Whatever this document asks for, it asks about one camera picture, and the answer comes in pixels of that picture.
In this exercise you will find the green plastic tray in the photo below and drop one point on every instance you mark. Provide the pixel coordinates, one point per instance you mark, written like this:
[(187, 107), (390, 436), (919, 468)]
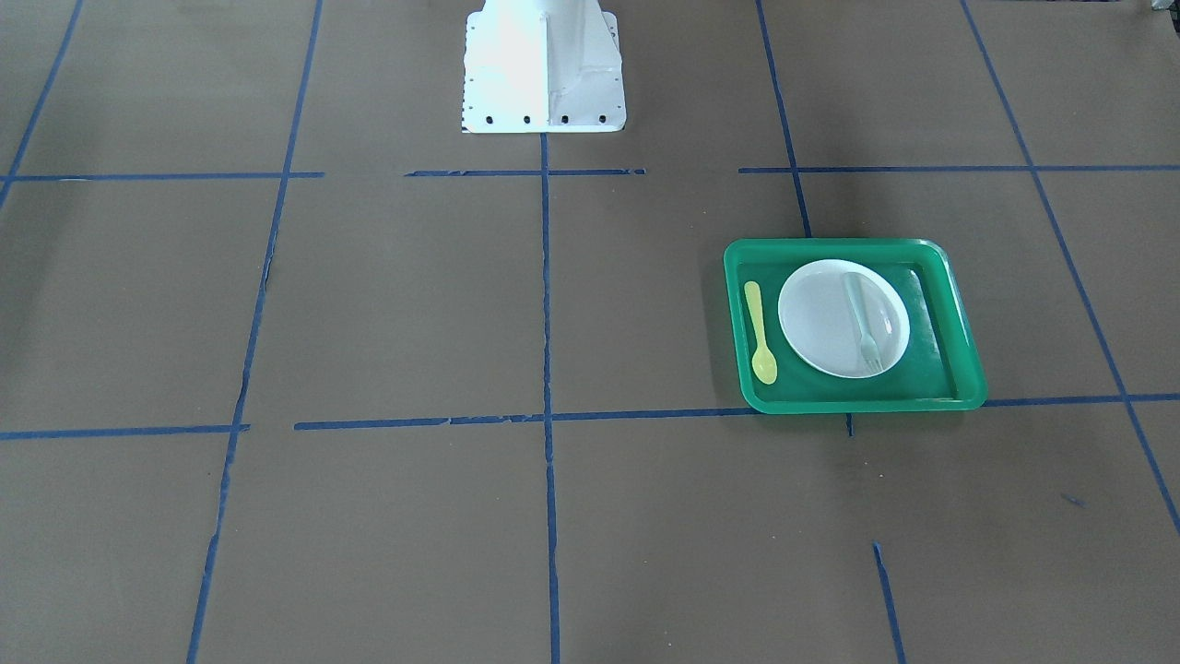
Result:
[(941, 371)]

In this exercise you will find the white round plate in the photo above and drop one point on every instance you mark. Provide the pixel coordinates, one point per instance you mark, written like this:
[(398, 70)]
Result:
[(817, 322)]

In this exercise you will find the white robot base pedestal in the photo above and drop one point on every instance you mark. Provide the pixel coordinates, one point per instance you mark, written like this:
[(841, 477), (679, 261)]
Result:
[(542, 66)]

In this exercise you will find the pale green plastic fork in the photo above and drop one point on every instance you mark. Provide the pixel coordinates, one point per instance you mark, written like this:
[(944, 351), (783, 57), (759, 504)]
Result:
[(867, 344)]

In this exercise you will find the yellow plastic spoon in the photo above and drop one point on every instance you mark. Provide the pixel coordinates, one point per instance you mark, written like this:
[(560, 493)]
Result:
[(763, 362)]

